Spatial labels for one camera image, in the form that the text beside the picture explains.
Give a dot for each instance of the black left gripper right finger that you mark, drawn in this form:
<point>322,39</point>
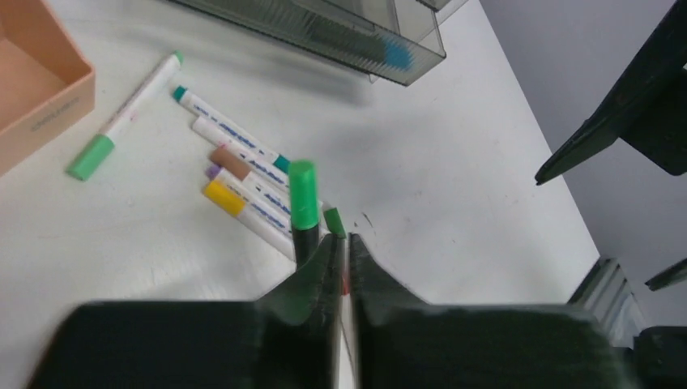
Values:
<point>406,342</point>

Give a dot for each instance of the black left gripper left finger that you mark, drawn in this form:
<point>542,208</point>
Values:
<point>287,338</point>

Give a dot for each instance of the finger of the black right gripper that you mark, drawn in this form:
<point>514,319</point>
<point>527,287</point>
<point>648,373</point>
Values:
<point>670,276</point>
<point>646,107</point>

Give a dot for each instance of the black highlighter green cap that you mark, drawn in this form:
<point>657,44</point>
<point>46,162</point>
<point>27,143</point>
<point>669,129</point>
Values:
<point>303,192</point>

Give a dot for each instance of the smoked clear drawer box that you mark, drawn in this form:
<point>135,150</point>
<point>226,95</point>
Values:
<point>395,40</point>

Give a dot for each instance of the white marker yellow caps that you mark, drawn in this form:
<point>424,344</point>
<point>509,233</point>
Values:
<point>240,210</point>

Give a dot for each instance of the white marker green cap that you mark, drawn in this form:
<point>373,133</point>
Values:
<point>334,222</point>

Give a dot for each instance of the white marker purple cap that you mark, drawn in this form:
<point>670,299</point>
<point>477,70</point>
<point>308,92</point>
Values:
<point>252,198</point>

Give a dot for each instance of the white marker teal cap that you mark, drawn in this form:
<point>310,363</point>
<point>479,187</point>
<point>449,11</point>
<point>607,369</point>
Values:
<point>195,104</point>

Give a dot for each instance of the white marker green caps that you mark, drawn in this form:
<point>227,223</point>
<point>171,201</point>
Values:
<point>103,143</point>

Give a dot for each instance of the peach plastic file organizer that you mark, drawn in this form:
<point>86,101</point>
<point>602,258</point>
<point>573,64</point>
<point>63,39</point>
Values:
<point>47,84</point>

